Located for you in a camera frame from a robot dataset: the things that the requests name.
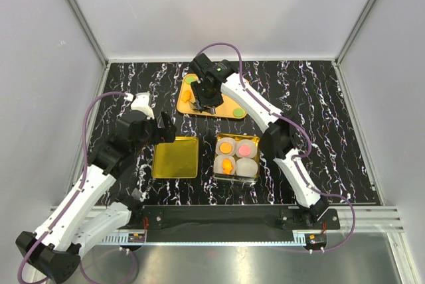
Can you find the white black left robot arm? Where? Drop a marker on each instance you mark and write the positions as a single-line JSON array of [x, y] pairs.
[[57, 246]]

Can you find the orange round cookie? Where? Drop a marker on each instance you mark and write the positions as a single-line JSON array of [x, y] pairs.
[[225, 148]]

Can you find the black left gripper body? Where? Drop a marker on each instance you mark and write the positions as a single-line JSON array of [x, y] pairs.
[[150, 137]]

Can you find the white paper cup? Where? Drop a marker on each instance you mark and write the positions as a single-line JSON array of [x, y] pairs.
[[218, 164], [246, 167], [251, 144], [229, 140]]

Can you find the green round cookie back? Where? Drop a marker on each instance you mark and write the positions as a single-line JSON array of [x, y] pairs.
[[190, 79]]

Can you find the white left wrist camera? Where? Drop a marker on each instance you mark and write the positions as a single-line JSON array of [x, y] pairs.
[[140, 102]]

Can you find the green round cookie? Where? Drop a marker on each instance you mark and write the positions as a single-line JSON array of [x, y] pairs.
[[238, 112], [190, 79]]

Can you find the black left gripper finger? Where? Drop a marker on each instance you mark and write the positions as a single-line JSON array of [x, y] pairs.
[[165, 136], [167, 121]]

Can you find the green round cookie front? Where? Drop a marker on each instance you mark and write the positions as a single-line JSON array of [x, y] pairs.
[[238, 112]]

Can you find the orange plastic tray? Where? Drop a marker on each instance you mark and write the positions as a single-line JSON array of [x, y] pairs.
[[223, 111]]

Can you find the gold tin lid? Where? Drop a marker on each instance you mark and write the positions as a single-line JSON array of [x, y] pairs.
[[176, 160]]

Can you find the orange fish cookie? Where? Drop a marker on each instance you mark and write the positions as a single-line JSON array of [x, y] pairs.
[[186, 96], [227, 166]]

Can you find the gold cookie tin box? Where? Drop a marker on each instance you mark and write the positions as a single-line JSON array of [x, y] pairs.
[[234, 177]]

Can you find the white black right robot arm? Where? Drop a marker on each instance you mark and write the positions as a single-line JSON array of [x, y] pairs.
[[277, 142]]

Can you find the white paper cup back right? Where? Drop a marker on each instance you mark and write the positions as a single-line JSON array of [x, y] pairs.
[[251, 144]]

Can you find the white paper cup back left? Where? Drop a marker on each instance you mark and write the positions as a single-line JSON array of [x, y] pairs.
[[229, 140]]

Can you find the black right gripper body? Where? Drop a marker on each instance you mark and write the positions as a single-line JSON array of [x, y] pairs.
[[206, 97]]

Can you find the white paper cup front left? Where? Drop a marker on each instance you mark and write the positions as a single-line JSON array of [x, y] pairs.
[[218, 164]]

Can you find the white paper cup front right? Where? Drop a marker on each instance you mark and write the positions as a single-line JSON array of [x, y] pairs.
[[246, 167]]

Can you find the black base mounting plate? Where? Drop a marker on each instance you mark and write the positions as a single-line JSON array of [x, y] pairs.
[[228, 223]]

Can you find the pink round cookie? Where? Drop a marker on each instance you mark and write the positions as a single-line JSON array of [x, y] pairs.
[[244, 150]]

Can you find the metal serving tongs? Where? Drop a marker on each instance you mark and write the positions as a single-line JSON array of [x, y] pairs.
[[197, 107]]

